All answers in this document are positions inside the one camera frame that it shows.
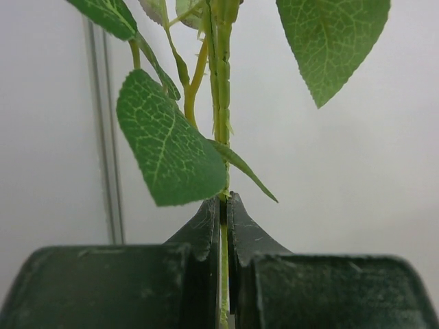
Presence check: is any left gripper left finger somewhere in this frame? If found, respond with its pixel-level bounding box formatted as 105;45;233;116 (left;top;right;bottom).
1;198;220;329

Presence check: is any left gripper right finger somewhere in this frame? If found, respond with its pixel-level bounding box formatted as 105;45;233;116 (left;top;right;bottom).
226;193;438;328

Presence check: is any cream rose stem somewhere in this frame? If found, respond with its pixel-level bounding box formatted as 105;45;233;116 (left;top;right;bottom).
64;0;392;329

